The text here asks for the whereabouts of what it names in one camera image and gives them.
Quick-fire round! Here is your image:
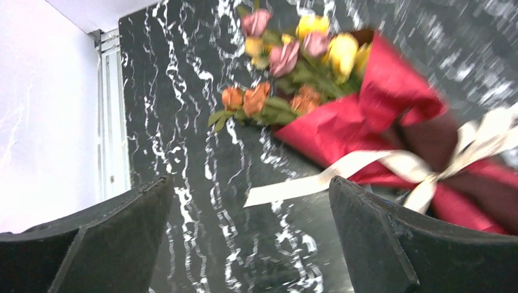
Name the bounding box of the red wrapping paper sheet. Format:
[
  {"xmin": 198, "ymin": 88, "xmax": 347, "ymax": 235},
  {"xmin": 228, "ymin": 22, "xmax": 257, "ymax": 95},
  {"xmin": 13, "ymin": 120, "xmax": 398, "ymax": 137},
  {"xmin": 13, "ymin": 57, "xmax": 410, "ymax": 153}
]
[{"xmin": 275, "ymin": 29, "xmax": 517, "ymax": 235}]

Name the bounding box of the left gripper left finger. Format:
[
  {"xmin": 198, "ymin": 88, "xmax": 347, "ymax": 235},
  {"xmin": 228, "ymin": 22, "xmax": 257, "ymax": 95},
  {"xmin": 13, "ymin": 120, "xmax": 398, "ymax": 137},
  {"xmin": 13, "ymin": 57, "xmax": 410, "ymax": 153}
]
[{"xmin": 1, "ymin": 175, "xmax": 174, "ymax": 292}]

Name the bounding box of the beige ribbon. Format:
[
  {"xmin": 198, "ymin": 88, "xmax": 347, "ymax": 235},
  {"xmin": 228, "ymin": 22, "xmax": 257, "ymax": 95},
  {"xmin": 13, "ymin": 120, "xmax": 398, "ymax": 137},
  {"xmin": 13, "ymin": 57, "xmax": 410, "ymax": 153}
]
[{"xmin": 244, "ymin": 107, "xmax": 517, "ymax": 214}]

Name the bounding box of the pink fake flower bunch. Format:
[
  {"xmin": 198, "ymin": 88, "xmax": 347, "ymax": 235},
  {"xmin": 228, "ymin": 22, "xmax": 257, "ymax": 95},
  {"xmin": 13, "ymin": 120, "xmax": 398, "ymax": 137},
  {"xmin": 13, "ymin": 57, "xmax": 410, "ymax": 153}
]
[{"xmin": 208, "ymin": 3, "xmax": 361, "ymax": 132}]

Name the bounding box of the aluminium rail frame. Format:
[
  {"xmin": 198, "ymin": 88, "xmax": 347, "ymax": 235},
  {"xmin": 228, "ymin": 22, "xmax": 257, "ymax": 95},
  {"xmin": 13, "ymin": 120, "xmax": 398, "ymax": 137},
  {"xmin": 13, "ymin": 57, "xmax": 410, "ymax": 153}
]
[{"xmin": 91, "ymin": 29, "xmax": 131, "ymax": 202}]

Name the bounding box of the yellow fake flower bunch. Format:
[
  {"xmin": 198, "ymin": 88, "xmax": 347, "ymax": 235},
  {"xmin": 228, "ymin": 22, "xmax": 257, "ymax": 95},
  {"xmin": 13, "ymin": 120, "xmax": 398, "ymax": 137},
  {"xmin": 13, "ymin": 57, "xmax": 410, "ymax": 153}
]
[{"xmin": 241, "ymin": 9, "xmax": 371, "ymax": 85}]

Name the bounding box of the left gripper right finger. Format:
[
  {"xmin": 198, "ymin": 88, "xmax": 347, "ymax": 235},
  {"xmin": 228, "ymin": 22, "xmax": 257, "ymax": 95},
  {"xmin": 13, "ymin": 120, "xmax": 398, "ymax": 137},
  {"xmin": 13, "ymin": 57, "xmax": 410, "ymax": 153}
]
[{"xmin": 329, "ymin": 176, "xmax": 517, "ymax": 292}]

